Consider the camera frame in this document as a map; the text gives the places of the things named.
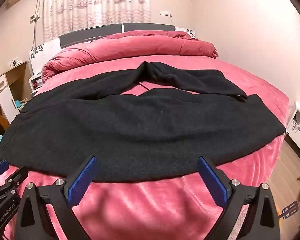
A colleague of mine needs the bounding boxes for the black fleece pants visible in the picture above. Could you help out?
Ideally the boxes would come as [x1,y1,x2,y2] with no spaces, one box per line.
[0,62,285,182]

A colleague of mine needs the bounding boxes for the pink velvet bed sheet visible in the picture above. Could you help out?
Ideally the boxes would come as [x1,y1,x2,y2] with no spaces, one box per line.
[0,54,290,240]

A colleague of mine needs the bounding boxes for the light blue cup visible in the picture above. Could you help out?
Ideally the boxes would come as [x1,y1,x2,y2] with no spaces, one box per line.
[15,100,22,109]

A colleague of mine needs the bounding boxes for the wooden desk with white drawers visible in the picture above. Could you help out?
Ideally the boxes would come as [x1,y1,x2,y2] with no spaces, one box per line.
[0,61,31,134]

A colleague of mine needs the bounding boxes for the white grey nightstand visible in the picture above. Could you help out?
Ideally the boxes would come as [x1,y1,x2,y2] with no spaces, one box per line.
[29,73,43,98]

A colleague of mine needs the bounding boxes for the grey white headboard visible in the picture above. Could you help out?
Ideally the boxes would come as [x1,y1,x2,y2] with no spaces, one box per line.
[30,23,195,75]

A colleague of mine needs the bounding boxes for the patterned pink curtain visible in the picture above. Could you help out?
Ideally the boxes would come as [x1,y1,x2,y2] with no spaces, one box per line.
[43,0,151,42]

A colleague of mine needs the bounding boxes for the pink rolled duvet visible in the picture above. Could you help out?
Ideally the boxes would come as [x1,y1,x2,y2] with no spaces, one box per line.
[42,30,218,82]

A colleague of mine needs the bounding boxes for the white wall socket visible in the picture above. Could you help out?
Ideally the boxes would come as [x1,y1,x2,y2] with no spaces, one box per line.
[160,10,172,17]

